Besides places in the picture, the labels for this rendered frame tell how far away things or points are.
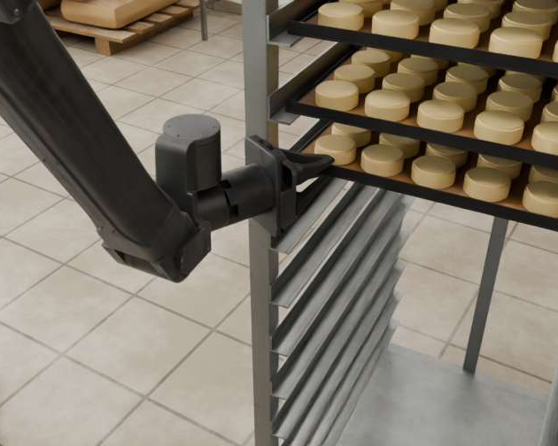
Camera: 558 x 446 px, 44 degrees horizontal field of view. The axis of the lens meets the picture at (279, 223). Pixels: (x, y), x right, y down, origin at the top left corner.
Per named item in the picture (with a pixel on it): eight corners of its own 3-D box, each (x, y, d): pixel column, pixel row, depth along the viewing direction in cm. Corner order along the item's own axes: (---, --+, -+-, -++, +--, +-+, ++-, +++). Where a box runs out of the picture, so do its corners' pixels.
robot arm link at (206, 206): (158, 226, 76) (181, 254, 72) (152, 173, 72) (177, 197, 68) (213, 208, 79) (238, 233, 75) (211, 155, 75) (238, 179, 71)
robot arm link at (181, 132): (109, 256, 69) (182, 281, 66) (94, 156, 63) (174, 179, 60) (174, 198, 78) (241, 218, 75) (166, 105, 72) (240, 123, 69)
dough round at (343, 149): (352, 168, 82) (354, 153, 81) (311, 164, 83) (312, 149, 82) (357, 150, 86) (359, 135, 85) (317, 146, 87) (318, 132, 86)
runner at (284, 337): (287, 357, 97) (287, 342, 96) (269, 350, 99) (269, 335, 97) (421, 160, 145) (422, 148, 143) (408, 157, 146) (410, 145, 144)
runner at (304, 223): (288, 255, 87) (288, 235, 86) (268, 249, 88) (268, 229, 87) (431, 80, 135) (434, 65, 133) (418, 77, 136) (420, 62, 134)
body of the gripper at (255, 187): (290, 154, 73) (230, 173, 70) (290, 234, 79) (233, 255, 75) (258, 131, 78) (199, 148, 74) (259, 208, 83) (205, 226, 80)
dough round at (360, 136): (377, 143, 88) (379, 129, 87) (344, 150, 86) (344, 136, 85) (357, 128, 92) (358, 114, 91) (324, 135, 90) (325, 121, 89)
